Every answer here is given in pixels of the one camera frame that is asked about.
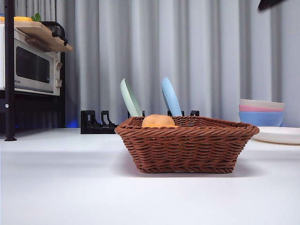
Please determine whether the brown wicker basket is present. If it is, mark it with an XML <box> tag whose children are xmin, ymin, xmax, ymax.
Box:
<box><xmin>114</xmin><ymin>115</ymin><xmax>260</xmax><ymax>174</ymax></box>

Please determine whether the black dish rack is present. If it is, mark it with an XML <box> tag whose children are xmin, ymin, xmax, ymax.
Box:
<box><xmin>80</xmin><ymin>109</ymin><xmax>200</xmax><ymax>135</ymax></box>

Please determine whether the brown potato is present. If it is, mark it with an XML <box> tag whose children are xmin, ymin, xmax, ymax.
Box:
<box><xmin>142</xmin><ymin>114</ymin><xmax>175</xmax><ymax>128</ymax></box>

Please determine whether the black metal handle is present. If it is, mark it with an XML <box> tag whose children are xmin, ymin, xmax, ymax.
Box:
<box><xmin>41</xmin><ymin>21</ymin><xmax>68</xmax><ymax>45</ymax></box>

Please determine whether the cream bowl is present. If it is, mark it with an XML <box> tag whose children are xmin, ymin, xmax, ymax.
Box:
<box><xmin>239</xmin><ymin>98</ymin><xmax>285</xmax><ymax>109</ymax></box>

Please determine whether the pale green plate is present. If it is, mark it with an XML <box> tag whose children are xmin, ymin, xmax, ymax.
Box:
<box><xmin>120</xmin><ymin>78</ymin><xmax>143</xmax><ymax>117</ymax></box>

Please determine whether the white toaster oven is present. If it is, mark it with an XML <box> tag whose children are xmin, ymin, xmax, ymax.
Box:
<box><xmin>0</xmin><ymin>22</ymin><xmax>64</xmax><ymax>97</ymax></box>

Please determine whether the wooden cutting board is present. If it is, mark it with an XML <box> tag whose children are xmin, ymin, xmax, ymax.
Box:
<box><xmin>14</xmin><ymin>20</ymin><xmax>74</xmax><ymax>53</ymax></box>

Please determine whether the pale blue plate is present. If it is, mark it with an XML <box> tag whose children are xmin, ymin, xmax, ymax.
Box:
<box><xmin>161</xmin><ymin>76</ymin><xmax>183</xmax><ymax>117</ymax></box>

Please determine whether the black metal shelf frame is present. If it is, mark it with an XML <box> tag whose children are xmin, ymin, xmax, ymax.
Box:
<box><xmin>0</xmin><ymin>0</ymin><xmax>66</xmax><ymax>141</ymax></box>

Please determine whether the blue bowl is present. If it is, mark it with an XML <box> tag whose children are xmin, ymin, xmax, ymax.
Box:
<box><xmin>239</xmin><ymin>111</ymin><xmax>285</xmax><ymax>127</ymax></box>

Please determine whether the grey curtain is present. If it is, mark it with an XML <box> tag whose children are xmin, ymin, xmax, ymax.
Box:
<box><xmin>14</xmin><ymin>0</ymin><xmax>300</xmax><ymax>128</ymax></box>

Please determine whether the pink bowl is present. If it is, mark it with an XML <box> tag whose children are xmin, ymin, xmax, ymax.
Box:
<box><xmin>239</xmin><ymin>104</ymin><xmax>286</xmax><ymax>113</ymax></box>

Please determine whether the white flat plate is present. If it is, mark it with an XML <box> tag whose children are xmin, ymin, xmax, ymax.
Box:
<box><xmin>250</xmin><ymin>126</ymin><xmax>300</xmax><ymax>145</ymax></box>

